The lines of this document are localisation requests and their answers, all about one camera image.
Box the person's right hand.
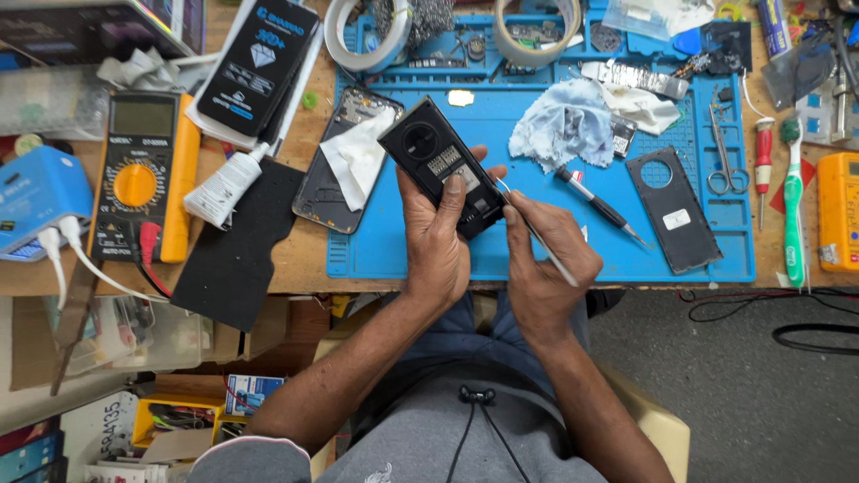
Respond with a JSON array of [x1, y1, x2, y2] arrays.
[[502, 190, 605, 338]]

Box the person's left hand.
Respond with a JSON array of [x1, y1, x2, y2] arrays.
[[396, 144, 509, 309]]

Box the silver tweezers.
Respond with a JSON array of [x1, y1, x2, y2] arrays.
[[495, 178, 580, 288]]

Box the black phone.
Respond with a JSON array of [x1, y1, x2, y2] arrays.
[[377, 95, 507, 241]]

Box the black precision screwdriver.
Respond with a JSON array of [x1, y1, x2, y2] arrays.
[[553, 165, 647, 247]]

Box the blue trousers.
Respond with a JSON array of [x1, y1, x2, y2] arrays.
[[383, 290, 591, 398]]

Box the white folded tissue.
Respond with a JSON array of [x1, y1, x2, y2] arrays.
[[320, 107, 397, 213]]

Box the blue silicone repair mat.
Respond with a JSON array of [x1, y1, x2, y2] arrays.
[[327, 5, 757, 283]]

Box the black phone back cover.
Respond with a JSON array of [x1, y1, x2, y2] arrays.
[[625, 146, 725, 276]]

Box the pale blue cloth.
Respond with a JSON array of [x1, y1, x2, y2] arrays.
[[508, 78, 616, 174]]

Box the small black labelled part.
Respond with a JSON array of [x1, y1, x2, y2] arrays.
[[608, 114, 638, 160]]

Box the white crumpled tissue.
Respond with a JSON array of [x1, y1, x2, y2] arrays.
[[599, 81, 683, 136]]

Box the grey shirt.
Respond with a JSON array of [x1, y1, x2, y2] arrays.
[[188, 359, 608, 483]]

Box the black foam sheet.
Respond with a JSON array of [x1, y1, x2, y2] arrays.
[[170, 157, 307, 334]]

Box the silver foil strip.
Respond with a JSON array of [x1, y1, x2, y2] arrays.
[[580, 60, 691, 101]]

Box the small steel scissors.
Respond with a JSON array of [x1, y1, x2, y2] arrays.
[[705, 102, 752, 197]]

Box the beige tape roll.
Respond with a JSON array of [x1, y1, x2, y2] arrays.
[[493, 0, 583, 68]]

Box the white glue tube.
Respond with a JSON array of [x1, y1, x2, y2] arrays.
[[183, 141, 272, 231]]

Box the small blue carton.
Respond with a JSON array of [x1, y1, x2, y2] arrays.
[[224, 373, 287, 419]]

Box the white tape roll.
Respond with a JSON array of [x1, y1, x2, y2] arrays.
[[323, 0, 414, 73]]

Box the red and white screwdriver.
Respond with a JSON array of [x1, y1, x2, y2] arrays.
[[754, 117, 777, 232]]

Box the red triangular pick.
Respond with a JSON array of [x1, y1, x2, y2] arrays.
[[769, 157, 817, 215]]

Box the black screen protector packet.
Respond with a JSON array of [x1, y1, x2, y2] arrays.
[[196, 0, 321, 139]]

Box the green toothbrush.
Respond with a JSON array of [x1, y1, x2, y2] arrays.
[[779, 117, 807, 290]]

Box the blue plastic pick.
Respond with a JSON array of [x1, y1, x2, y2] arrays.
[[672, 27, 703, 56]]

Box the clear plastic bag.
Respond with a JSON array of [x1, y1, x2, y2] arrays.
[[601, 0, 717, 42]]

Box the red probe lead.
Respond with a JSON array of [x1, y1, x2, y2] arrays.
[[138, 221, 172, 297]]

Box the black probe lead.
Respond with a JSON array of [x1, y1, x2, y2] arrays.
[[129, 243, 169, 298]]

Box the black square panel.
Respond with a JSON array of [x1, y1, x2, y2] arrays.
[[701, 21, 754, 75]]

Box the clear plastic container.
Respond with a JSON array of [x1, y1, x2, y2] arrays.
[[63, 295, 210, 374]]

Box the black and yellow multimeter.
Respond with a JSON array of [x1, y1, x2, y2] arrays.
[[87, 90, 202, 264]]

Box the yellow parts box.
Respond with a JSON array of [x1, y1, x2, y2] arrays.
[[131, 394, 226, 449]]

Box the board with blue squares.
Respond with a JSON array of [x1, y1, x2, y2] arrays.
[[795, 59, 859, 151]]

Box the grey transparent sheet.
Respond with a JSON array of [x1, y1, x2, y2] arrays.
[[761, 32, 837, 112]]

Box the blue and white tube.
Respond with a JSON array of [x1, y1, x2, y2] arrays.
[[756, 0, 793, 62]]

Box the grey crumpled tissue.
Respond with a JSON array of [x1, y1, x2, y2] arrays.
[[97, 46, 183, 92]]

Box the blue power supply box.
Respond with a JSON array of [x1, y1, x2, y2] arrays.
[[0, 145, 95, 263]]

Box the black glossy box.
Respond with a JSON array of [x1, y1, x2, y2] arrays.
[[0, 0, 206, 67]]

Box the clear bubble wrap bag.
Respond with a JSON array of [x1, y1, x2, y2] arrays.
[[0, 65, 112, 140]]

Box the grey phone frame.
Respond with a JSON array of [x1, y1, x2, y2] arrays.
[[293, 86, 405, 236]]

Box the black earphone cord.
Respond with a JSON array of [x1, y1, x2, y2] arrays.
[[446, 384, 532, 483]]

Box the steel wire wool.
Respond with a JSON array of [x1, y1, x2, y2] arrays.
[[372, 0, 456, 51]]

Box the black floor cables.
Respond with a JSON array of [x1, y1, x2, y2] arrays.
[[677, 286, 859, 357]]

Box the white cable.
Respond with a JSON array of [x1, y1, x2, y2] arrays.
[[59, 215, 158, 303], [38, 227, 69, 311]]

